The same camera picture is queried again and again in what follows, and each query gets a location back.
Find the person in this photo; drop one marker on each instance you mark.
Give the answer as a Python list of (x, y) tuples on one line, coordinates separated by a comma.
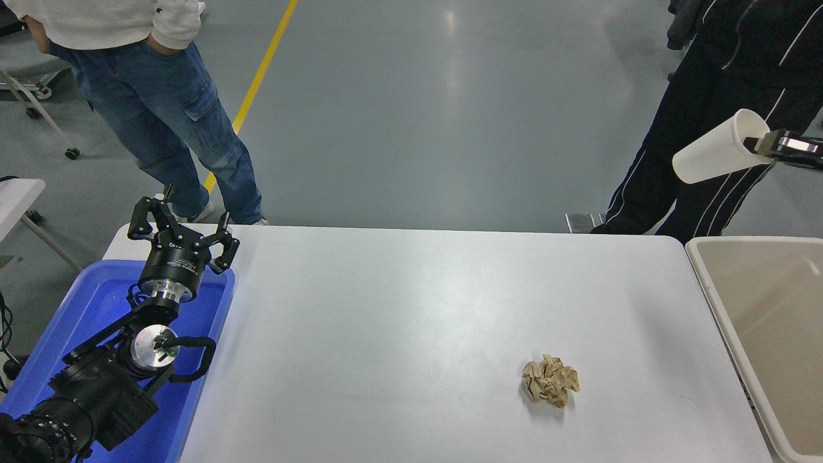
[(694, 96), (154, 109)]

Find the grey wheeled office chair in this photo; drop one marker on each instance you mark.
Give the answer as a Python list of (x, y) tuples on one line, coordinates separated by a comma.
[(71, 153)]

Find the grey metal floor plate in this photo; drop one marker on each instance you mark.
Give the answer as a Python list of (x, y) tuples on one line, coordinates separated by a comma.
[(582, 222)]

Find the large pale bin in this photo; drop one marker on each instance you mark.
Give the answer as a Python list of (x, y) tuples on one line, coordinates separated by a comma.
[(771, 308)]

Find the white side table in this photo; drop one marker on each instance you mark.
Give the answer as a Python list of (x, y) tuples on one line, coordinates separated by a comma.
[(16, 196)]

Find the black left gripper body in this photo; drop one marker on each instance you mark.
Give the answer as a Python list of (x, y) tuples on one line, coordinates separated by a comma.
[(175, 263)]

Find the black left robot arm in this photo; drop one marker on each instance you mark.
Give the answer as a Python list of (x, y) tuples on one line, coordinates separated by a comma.
[(96, 392)]

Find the white paper cup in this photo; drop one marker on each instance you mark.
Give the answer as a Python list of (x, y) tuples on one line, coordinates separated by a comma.
[(707, 157)]

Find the blue plastic tray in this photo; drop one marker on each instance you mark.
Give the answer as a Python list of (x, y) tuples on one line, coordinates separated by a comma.
[(103, 302)]

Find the crumpled tan paper ball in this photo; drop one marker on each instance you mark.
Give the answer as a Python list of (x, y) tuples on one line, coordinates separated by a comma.
[(550, 382)]

